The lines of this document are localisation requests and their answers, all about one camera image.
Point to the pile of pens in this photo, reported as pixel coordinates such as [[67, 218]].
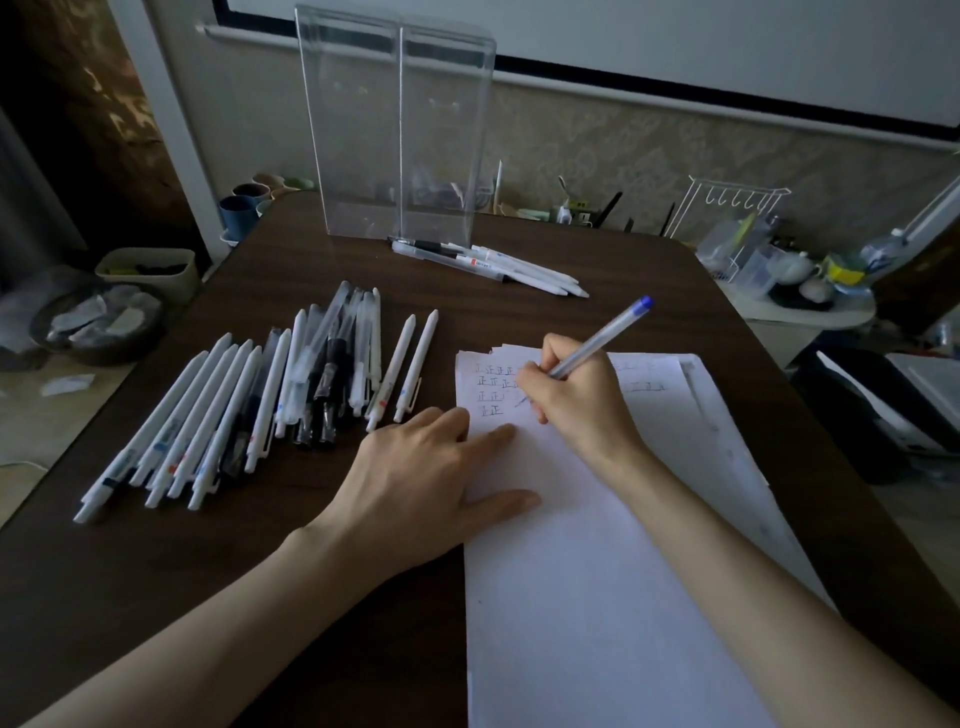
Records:
[[525, 274]]

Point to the beige plastic bin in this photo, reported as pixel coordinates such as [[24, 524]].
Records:
[[184, 281]]

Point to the white low cabinet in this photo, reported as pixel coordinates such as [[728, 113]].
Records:
[[795, 330]]

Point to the clear plastic bottle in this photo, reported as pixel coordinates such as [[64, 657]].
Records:
[[885, 251]]

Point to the grey curtain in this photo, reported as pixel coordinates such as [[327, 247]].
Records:
[[37, 210]]

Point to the white projector screen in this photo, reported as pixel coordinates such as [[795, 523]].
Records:
[[675, 37]]

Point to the person's right forearm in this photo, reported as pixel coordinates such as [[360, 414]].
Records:
[[772, 615]]

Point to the translucent pen with blue cap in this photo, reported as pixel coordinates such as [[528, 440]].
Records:
[[607, 334]]

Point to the black bag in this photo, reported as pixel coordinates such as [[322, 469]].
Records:
[[840, 420]]

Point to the white paper scrap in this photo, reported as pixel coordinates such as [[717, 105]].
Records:
[[67, 385]]

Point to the white teapot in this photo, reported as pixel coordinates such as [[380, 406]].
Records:
[[793, 268]]

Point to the group of colourful cups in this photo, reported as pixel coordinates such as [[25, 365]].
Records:
[[236, 217]]

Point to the person's left forearm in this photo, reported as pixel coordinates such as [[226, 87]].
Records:
[[202, 645]]

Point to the black router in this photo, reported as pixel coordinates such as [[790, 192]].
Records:
[[609, 210]]

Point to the stack of white paper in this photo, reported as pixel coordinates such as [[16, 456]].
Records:
[[562, 637]]

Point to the black round tray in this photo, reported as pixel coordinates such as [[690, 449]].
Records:
[[787, 301]]

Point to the yellow green container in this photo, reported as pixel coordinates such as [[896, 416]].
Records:
[[844, 271]]

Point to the clear plastic measuring jug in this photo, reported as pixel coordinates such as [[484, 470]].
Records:
[[759, 274]]

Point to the person's right hand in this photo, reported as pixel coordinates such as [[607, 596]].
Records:
[[585, 405]]

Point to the person's left hand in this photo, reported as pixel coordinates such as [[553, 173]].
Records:
[[412, 487]]

